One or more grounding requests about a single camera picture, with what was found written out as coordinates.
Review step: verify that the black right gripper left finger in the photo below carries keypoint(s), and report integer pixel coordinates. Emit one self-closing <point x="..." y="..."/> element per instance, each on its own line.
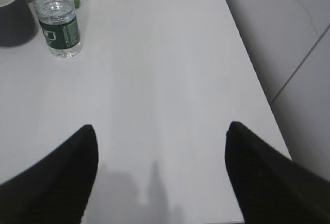
<point x="57" y="188"/>

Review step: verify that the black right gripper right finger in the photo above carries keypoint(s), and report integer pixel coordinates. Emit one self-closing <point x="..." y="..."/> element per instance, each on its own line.
<point x="269" y="187"/>

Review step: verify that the clear water bottle green label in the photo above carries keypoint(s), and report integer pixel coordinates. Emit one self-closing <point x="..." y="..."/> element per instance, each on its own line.
<point x="59" y="25"/>

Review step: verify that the dark grey mug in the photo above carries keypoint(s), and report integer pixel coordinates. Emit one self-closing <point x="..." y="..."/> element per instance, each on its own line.
<point x="18" y="25"/>

